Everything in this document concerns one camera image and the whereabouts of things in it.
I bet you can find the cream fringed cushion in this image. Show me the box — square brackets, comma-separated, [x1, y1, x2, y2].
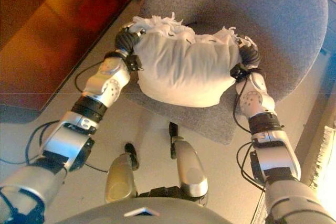
[130, 12, 254, 109]

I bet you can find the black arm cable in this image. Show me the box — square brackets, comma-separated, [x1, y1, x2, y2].
[25, 60, 108, 172]
[233, 77, 266, 192]

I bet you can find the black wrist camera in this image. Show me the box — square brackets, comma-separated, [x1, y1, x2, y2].
[229, 65, 249, 79]
[125, 54, 144, 72]

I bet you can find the white fringed throw blanket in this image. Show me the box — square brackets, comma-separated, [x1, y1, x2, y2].
[309, 125, 336, 190]

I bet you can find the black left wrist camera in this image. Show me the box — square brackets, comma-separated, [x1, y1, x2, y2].
[125, 54, 144, 72]

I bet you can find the right robot leg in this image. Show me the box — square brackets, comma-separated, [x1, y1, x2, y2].
[169, 121, 209, 206]

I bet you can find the robot leg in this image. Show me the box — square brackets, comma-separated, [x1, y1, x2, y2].
[169, 121, 209, 206]
[104, 142, 140, 204]

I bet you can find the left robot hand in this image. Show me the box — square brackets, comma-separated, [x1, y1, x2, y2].
[115, 23, 146, 57]

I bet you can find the left robot leg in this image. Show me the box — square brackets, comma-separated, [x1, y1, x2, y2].
[104, 142, 140, 204]

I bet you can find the grey fabric armchair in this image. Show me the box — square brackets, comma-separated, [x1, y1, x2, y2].
[123, 0, 329, 146]

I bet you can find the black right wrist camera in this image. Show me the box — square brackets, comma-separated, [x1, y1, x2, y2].
[229, 65, 249, 79]

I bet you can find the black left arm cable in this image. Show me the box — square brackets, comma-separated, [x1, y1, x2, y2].
[25, 60, 108, 172]

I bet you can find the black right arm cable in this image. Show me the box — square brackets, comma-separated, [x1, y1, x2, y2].
[233, 77, 266, 192]

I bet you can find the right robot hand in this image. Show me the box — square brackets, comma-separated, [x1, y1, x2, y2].
[236, 37, 261, 68]

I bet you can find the grey robot torso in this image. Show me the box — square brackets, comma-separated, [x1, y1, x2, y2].
[52, 197, 232, 224]

